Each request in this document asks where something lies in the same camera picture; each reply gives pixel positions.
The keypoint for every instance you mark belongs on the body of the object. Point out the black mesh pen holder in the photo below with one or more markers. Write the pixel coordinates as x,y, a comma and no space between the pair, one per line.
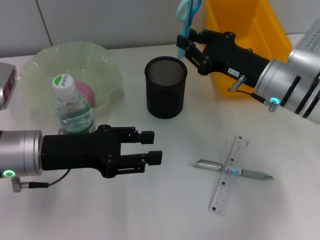
165,95

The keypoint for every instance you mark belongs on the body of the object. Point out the transparent plastic ruler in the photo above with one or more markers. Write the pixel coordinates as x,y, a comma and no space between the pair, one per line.
228,185

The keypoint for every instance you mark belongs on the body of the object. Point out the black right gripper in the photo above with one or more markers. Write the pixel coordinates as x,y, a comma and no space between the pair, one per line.
225,55

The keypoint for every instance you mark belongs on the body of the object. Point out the grey ballpoint pen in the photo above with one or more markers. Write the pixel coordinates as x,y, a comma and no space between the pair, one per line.
210,165

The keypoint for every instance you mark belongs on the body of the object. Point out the pale green glass fruit plate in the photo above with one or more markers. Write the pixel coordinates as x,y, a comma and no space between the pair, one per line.
100,62

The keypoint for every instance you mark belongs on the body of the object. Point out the pink peach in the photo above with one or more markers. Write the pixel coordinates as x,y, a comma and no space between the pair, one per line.
87,91

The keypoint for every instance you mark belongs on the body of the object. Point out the blue capped scissors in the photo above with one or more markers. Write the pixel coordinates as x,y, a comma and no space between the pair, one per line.
183,30

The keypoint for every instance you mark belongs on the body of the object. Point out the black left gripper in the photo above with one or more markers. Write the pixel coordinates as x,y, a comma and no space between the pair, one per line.
75,152

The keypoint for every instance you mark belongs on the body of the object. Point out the yellow plastic bin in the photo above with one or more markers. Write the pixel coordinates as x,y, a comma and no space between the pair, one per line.
250,15

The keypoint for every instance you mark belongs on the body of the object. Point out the clear plastic water bottle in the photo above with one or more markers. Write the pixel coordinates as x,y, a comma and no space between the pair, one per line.
75,112

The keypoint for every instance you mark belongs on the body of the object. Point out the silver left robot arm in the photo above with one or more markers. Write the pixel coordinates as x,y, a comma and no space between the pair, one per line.
20,152

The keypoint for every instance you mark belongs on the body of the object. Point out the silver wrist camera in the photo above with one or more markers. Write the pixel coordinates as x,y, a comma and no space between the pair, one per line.
307,50
7,82

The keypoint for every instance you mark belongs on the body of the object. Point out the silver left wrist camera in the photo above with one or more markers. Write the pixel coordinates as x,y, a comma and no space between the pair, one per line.
7,82

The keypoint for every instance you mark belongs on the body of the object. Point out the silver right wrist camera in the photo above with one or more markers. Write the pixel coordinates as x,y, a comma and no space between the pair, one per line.
307,50

